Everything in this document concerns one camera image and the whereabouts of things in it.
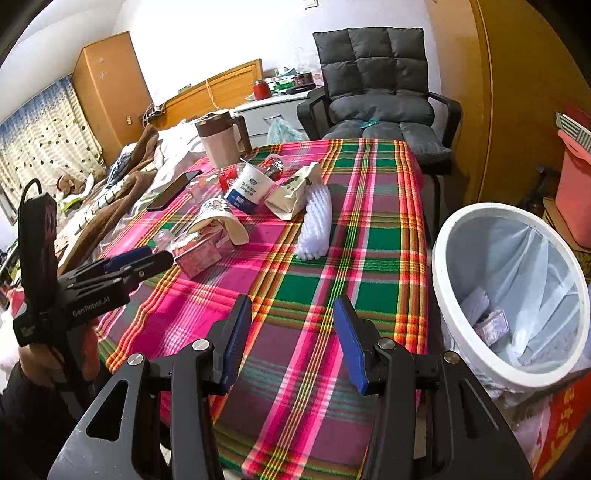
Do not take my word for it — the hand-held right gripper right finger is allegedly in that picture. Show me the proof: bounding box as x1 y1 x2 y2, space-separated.
333 295 534 480

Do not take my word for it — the pink jug with brown lid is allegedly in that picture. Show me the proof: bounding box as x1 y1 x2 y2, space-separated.
194 110 252 169

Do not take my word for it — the green plastic bag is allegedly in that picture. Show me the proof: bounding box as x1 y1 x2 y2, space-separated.
268 115 308 144

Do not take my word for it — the pink tissue pack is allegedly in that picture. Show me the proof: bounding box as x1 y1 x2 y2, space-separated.
173 231 227 280

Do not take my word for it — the wooden door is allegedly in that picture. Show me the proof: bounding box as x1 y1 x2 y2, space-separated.
425 0 591 217

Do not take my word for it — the white dresser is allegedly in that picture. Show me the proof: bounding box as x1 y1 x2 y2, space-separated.
233 88 319 144

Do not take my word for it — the orange wooden wardrobe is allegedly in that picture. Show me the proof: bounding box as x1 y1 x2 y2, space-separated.
71 31 153 164

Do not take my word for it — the dark grey quilted cushion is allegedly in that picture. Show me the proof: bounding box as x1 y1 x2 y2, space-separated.
313 28 453 160

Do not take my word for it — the dark spray bottle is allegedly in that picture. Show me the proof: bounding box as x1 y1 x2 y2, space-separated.
525 168 556 219

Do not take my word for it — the plaid tablecloth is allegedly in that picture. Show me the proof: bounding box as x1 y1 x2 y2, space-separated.
95 138 432 480

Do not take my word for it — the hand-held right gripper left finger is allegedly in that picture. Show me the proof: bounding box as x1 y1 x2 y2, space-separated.
48 294 254 480

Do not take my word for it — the white tissue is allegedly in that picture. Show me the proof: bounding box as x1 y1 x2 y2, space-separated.
225 161 278 214

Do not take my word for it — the person's left hand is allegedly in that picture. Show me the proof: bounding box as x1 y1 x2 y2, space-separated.
21 344 65 385

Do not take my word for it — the translucent white bin liner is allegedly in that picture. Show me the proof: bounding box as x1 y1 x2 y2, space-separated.
445 217 583 370

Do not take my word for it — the person's left forearm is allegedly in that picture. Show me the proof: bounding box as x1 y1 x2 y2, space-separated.
0 362 100 480

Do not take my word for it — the blue patterned curtain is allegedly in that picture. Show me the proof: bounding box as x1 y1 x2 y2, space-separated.
0 74 107 206

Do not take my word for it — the patterned paper cup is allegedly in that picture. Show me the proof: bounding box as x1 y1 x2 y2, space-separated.
187 198 250 245

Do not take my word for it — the white paper cup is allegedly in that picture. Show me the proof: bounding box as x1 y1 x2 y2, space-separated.
265 161 324 221

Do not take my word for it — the black smartphone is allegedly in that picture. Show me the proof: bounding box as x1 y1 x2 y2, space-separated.
147 170 204 212

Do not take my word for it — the black office chair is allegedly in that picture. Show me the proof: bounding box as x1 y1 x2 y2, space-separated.
295 28 462 177

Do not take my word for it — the wooden bed headboard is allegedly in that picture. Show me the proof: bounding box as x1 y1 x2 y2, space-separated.
148 59 264 130

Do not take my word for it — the brown blanket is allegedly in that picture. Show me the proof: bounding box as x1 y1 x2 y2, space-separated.
55 124 160 273

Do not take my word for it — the red cardboard box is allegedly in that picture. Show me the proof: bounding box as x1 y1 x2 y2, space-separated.
531 374 591 480

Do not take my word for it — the pink pack in bin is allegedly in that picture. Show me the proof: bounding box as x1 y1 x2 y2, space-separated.
473 310 510 344

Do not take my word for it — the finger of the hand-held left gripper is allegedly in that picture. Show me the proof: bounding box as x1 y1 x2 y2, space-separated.
74 251 175 296
69 246 153 283

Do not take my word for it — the pink storage box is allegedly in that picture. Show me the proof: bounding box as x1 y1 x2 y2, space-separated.
554 129 591 245

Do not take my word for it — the striped gift box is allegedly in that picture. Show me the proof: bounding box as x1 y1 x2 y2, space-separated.
555 112 591 153

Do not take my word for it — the white round trash bin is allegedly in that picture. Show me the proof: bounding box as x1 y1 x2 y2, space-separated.
431 202 591 397

